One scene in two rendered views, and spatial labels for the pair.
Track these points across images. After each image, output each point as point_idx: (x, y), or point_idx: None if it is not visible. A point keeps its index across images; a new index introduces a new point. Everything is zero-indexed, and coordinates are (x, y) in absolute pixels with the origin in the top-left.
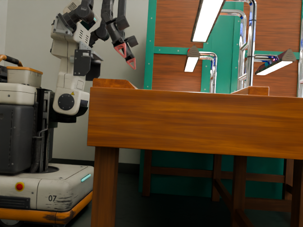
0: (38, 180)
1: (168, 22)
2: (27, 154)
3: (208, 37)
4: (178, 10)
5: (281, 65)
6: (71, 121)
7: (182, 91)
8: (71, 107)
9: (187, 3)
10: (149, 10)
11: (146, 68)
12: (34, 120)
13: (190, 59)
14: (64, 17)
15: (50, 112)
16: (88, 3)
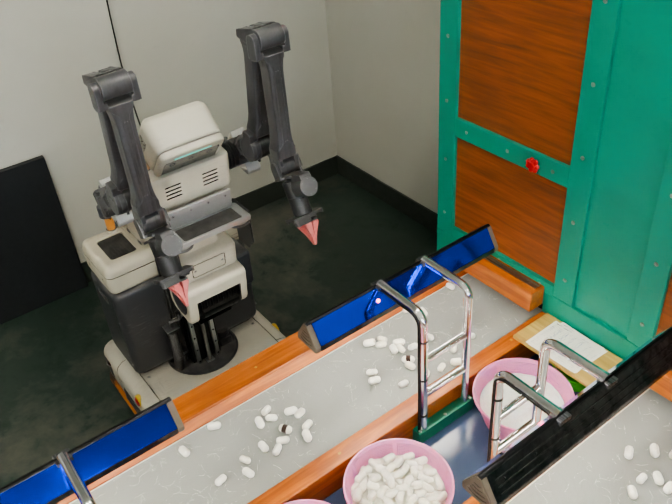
0: (153, 404)
1: (489, 56)
2: (164, 344)
3: (143, 453)
4: (515, 24)
5: None
6: (207, 320)
7: (516, 255)
8: (185, 313)
9: (541, 6)
10: (443, 9)
11: (441, 167)
12: (168, 297)
13: None
14: (104, 198)
15: None
16: (115, 192)
